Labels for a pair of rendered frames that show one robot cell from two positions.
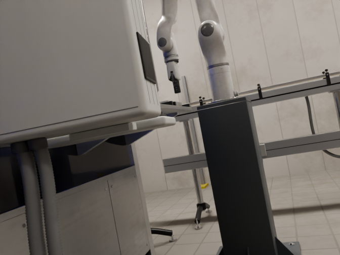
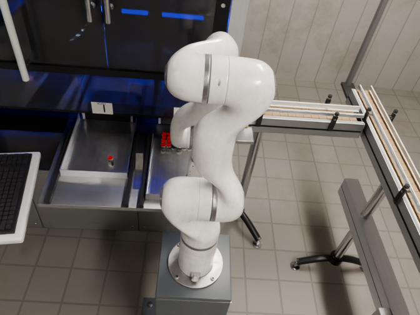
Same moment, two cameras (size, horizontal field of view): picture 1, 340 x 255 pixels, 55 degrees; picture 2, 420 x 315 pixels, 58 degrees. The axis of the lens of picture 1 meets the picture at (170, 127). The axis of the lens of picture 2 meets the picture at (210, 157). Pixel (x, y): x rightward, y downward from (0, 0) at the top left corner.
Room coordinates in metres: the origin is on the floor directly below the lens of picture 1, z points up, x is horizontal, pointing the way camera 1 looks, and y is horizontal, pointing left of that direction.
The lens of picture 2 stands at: (1.44, -0.89, 2.06)
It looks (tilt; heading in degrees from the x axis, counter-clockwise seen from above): 46 degrees down; 65
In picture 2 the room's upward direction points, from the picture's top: 8 degrees clockwise
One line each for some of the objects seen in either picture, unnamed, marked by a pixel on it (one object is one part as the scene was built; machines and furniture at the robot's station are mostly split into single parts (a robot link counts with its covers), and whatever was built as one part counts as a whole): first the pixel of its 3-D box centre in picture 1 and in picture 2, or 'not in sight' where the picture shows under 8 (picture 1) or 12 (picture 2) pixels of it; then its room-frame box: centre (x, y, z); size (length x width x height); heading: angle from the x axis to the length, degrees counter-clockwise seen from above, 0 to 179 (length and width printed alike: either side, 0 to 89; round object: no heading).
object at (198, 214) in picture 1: (202, 211); (333, 261); (2.71, -0.14, 0.07); 0.50 x 0.08 x 0.14; 163
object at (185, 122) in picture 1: (194, 165); (358, 225); (2.71, -0.14, 0.46); 0.09 x 0.09 x 0.77; 73
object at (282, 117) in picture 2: not in sight; (293, 114); (2.40, 0.29, 0.92); 0.69 x 0.15 x 0.16; 163
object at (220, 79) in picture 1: (221, 85); (197, 249); (1.72, -0.31, 0.95); 0.19 x 0.19 x 0.18
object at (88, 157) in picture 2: not in sight; (101, 144); (1.49, 0.31, 0.90); 0.34 x 0.26 x 0.04; 73
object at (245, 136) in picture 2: not in sight; (238, 132); (2.11, 0.28, 0.87); 0.14 x 0.13 x 0.02; 73
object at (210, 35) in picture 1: (212, 44); (192, 210); (1.69, -0.30, 1.16); 0.19 x 0.12 x 0.24; 161
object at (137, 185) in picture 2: not in sight; (138, 170); (1.60, 0.11, 0.91); 0.14 x 0.03 x 0.06; 73
